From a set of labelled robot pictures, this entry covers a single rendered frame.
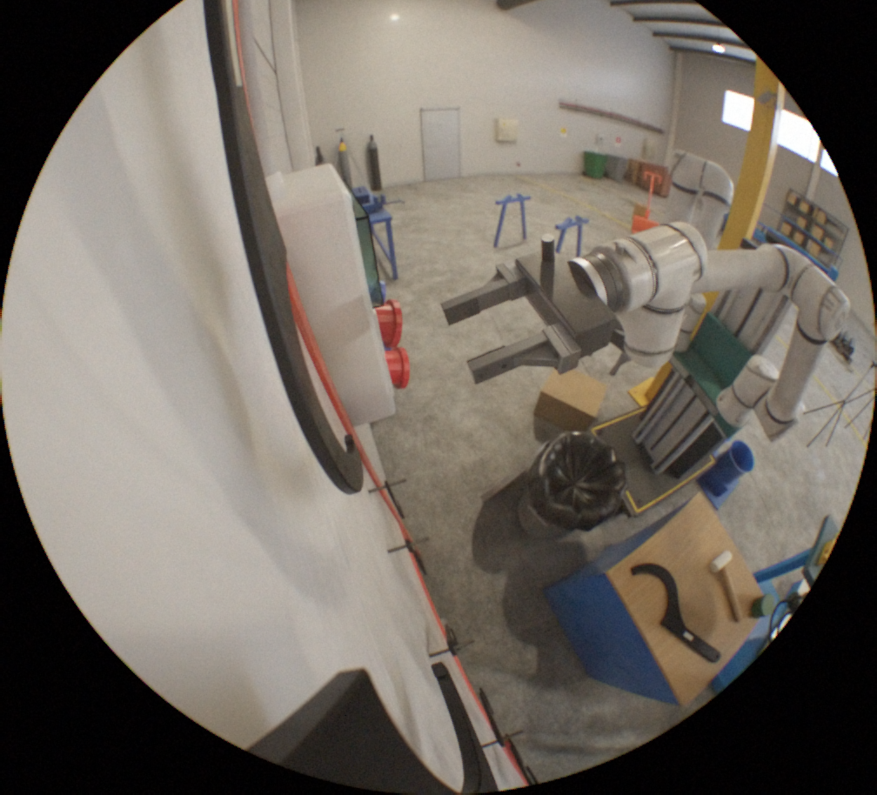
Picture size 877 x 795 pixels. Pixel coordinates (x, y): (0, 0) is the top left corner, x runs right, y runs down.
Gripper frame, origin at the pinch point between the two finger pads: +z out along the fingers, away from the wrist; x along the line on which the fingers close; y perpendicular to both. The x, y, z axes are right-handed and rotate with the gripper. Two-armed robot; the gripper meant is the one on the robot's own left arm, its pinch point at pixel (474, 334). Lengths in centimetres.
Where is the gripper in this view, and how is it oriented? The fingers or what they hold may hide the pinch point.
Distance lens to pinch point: 33.0
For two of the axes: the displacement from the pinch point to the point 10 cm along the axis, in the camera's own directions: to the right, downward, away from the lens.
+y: -2.5, -5.7, -7.8
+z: -9.3, 3.7, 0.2
